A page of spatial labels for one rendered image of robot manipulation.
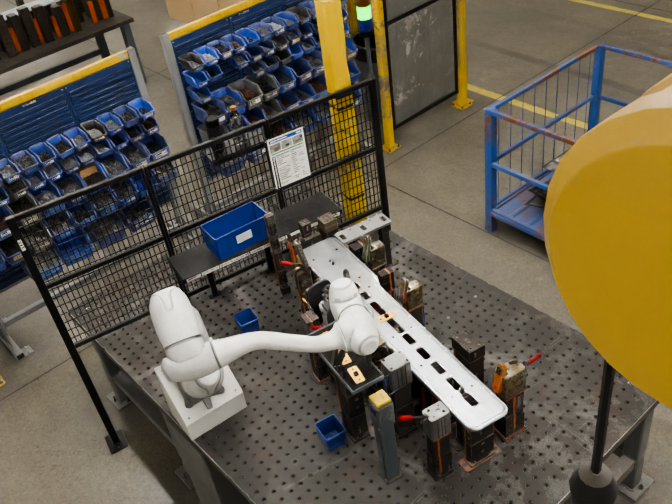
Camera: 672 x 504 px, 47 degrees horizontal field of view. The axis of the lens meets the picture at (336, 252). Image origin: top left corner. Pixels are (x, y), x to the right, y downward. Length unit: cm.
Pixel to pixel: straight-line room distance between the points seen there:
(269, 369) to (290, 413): 31
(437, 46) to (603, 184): 626
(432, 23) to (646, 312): 615
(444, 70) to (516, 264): 219
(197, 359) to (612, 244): 231
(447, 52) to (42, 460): 438
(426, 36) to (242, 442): 401
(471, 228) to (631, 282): 515
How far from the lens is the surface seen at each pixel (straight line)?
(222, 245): 375
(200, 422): 342
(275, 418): 344
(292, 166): 397
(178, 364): 259
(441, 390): 304
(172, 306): 259
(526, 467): 320
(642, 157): 30
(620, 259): 32
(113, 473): 443
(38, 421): 489
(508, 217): 524
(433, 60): 657
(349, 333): 248
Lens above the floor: 328
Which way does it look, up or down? 38 degrees down
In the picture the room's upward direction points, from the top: 9 degrees counter-clockwise
